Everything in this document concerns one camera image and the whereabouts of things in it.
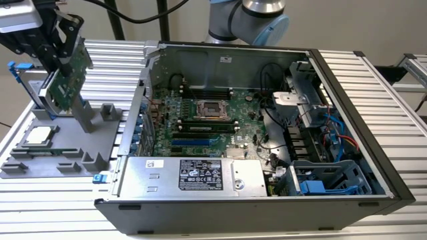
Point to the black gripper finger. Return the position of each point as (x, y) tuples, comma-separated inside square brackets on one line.
[(47, 60), (75, 30)]

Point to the Nvidia Quadro graphics card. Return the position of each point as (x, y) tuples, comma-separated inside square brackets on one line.
[(65, 87)]

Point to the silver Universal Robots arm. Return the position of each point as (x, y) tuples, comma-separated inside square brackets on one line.
[(230, 22)]

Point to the hard disk in blue carrier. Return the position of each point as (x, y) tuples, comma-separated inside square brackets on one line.
[(25, 75)]

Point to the black stand pole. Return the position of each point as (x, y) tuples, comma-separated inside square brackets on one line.
[(117, 30), (163, 32)]

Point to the silver CPU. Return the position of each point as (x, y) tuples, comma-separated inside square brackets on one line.
[(39, 135)]

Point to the grey parts rack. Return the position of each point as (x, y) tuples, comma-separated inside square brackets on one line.
[(67, 140)]

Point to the blue case latch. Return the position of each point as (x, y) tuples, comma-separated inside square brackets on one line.
[(98, 178)]

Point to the CPU socket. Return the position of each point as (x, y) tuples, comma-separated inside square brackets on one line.
[(211, 109)]

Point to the black expansion slot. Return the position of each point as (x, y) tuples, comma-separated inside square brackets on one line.
[(194, 135)]

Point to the installed RAM stick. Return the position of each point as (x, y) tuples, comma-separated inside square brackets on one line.
[(203, 128)]

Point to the blue expansion slot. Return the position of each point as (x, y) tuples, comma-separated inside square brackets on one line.
[(191, 142)]

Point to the round coin cell battery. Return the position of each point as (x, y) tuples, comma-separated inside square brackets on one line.
[(249, 97)]

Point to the silver power supply unit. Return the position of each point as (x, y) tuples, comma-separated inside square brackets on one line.
[(167, 182)]

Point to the green Dell motherboard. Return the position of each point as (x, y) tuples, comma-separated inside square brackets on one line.
[(247, 120)]

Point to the silver chipset heatsink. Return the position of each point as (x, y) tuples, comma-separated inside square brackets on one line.
[(237, 153)]

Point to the grey metal drive cage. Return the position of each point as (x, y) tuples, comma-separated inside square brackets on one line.
[(302, 82)]

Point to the open grey PC case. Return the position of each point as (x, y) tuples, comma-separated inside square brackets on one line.
[(234, 215)]

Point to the empty blue disk carrier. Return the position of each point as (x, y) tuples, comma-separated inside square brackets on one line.
[(312, 187)]

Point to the grey disk bay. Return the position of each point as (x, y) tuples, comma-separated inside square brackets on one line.
[(334, 167)]

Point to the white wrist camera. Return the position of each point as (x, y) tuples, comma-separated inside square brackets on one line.
[(21, 20)]

